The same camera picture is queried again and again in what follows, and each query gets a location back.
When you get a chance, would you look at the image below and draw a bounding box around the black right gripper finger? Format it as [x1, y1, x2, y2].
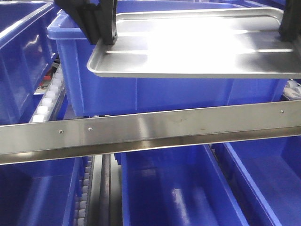
[279, 0, 301, 42]

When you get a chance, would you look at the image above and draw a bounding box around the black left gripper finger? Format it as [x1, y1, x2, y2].
[55, 0, 118, 45]

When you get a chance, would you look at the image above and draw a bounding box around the small silver tray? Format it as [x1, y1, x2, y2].
[87, 8, 301, 79]

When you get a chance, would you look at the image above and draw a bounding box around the blue target box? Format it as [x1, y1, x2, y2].
[48, 11, 287, 116]

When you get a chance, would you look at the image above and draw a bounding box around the blue box left shelf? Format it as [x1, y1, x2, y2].
[0, 1, 58, 125]

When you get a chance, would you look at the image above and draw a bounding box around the lower right blue box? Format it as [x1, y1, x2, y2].
[212, 136, 301, 226]

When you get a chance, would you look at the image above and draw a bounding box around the lower left blue box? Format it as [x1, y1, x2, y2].
[0, 157, 87, 226]

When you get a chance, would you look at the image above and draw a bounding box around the lower centre blue box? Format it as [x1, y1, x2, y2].
[119, 145, 248, 226]

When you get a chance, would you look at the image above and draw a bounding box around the shelf roller track left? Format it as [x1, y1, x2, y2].
[29, 65, 66, 123]

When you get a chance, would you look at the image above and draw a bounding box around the steel shelf beam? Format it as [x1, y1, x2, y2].
[0, 100, 301, 165]

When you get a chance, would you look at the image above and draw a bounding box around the lower roller track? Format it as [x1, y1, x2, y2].
[73, 156, 94, 226]

